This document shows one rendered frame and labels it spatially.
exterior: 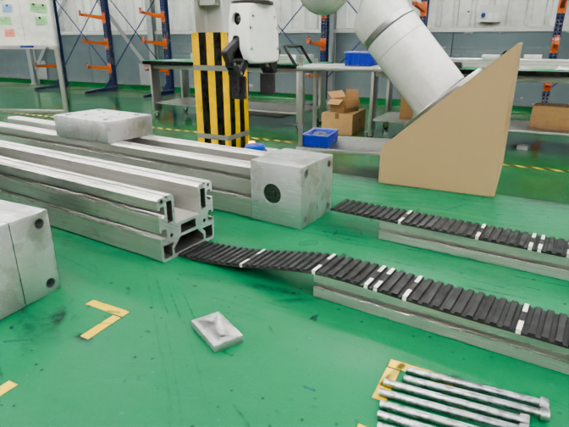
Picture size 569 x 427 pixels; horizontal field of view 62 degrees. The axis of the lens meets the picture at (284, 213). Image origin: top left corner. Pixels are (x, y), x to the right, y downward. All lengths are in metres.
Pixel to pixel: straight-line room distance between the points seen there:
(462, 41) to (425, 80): 7.16
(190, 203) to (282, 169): 0.14
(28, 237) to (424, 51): 0.79
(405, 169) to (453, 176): 0.09
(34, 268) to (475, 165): 0.71
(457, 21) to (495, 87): 7.33
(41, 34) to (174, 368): 5.87
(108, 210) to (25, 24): 5.68
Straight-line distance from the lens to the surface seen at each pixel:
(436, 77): 1.03
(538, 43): 8.09
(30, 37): 6.28
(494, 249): 0.65
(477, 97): 0.90
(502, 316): 0.48
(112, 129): 0.95
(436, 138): 0.92
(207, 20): 4.11
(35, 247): 0.57
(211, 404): 0.40
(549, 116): 5.38
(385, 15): 1.05
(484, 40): 8.14
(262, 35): 0.90
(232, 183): 0.75
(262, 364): 0.43
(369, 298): 0.51
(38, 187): 0.79
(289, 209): 0.70
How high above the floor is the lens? 1.04
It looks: 20 degrees down
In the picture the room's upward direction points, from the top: straight up
